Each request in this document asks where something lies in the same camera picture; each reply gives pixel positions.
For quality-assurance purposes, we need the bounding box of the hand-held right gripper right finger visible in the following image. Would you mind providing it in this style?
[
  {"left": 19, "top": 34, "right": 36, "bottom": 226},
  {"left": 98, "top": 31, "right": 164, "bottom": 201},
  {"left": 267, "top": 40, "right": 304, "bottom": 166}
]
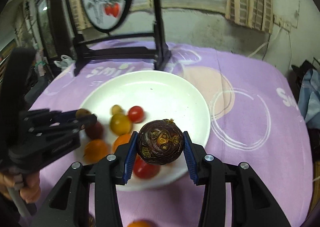
[{"left": 182, "top": 131, "right": 292, "bottom": 227}]

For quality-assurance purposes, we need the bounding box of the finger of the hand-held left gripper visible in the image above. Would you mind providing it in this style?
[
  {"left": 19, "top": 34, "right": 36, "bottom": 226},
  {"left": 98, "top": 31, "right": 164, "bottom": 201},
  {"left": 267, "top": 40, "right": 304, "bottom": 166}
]
[
  {"left": 29, "top": 114, "right": 98, "bottom": 140},
  {"left": 21, "top": 109, "right": 78, "bottom": 127}
]

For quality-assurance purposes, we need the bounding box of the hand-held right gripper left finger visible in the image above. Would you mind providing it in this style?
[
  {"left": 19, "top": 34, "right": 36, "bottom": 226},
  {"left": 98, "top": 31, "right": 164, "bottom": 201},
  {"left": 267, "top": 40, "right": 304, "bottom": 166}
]
[{"left": 30, "top": 131, "right": 139, "bottom": 227}]

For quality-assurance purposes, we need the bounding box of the dark red plum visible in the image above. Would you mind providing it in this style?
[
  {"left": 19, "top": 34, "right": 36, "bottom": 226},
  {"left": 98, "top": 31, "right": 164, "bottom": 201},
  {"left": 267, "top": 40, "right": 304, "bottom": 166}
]
[{"left": 85, "top": 121, "right": 104, "bottom": 140}]

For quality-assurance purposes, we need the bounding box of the small round orange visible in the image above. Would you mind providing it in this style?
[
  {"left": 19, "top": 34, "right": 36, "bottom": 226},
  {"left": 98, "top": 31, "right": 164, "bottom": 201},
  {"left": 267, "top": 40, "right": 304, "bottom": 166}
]
[{"left": 113, "top": 134, "right": 133, "bottom": 154}]

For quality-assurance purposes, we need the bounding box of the red cherry tomato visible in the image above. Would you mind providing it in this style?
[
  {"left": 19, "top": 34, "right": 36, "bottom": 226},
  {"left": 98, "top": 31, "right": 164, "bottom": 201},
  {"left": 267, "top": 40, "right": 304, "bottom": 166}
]
[
  {"left": 128, "top": 106, "right": 145, "bottom": 124},
  {"left": 132, "top": 157, "right": 160, "bottom": 179}
]

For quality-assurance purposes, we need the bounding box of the large dark water chestnut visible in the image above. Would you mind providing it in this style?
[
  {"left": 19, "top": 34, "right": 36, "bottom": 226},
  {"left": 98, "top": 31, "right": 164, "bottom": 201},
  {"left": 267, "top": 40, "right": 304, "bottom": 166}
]
[{"left": 137, "top": 118, "right": 184, "bottom": 165}]

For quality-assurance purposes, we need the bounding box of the yellow-green tomato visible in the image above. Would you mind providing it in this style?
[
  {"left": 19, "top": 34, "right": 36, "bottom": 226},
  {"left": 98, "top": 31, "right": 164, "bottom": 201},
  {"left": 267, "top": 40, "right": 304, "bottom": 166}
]
[{"left": 109, "top": 113, "right": 132, "bottom": 135}]

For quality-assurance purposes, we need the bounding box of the white oval plate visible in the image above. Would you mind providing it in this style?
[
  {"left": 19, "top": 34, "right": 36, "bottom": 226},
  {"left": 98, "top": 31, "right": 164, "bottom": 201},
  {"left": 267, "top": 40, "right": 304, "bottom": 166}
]
[{"left": 79, "top": 70, "right": 211, "bottom": 190}]

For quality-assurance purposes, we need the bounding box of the person's left hand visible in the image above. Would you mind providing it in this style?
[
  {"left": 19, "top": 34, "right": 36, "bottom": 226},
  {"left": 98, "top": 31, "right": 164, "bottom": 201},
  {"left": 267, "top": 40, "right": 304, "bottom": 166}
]
[{"left": 0, "top": 167, "right": 42, "bottom": 204}]

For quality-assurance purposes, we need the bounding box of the white plastic bag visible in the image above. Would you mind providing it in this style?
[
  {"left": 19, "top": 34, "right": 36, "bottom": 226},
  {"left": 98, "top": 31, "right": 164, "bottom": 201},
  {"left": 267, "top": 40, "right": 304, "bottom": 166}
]
[{"left": 54, "top": 55, "right": 73, "bottom": 68}]

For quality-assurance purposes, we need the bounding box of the orange mandarin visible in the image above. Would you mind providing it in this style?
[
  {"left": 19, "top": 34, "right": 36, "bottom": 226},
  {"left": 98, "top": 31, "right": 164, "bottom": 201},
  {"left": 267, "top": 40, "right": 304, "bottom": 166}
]
[{"left": 126, "top": 220, "right": 157, "bottom": 227}]

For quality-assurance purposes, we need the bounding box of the dark wooden cabinet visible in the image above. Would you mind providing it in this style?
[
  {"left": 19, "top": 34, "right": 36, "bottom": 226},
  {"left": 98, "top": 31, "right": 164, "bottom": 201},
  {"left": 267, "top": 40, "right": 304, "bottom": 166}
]
[{"left": 34, "top": 0, "right": 60, "bottom": 60}]

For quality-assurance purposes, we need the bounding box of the purple printed tablecloth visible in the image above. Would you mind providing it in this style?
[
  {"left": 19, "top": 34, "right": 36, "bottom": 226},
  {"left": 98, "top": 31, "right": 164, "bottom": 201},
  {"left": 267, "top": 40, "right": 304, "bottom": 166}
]
[{"left": 26, "top": 39, "right": 314, "bottom": 227}]

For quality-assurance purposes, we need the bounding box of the black framed persimmon screen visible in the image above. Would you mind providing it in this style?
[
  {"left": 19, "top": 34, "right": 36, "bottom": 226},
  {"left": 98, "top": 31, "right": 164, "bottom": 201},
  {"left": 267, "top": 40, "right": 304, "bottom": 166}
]
[{"left": 49, "top": 0, "right": 172, "bottom": 77}]

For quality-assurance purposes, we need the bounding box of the blue cloth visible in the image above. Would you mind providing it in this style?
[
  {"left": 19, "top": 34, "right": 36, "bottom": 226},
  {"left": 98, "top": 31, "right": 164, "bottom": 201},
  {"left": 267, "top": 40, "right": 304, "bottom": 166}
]
[{"left": 297, "top": 68, "right": 320, "bottom": 130}]

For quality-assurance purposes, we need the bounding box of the black bag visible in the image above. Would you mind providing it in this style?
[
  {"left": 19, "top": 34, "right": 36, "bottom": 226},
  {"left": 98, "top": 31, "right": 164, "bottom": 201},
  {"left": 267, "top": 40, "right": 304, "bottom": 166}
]
[{"left": 291, "top": 60, "right": 320, "bottom": 85}]

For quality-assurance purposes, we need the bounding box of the white cable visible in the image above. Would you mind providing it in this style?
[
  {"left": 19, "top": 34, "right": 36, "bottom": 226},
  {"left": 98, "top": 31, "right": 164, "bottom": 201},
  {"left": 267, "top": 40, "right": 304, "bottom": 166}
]
[{"left": 246, "top": 24, "right": 283, "bottom": 57}]

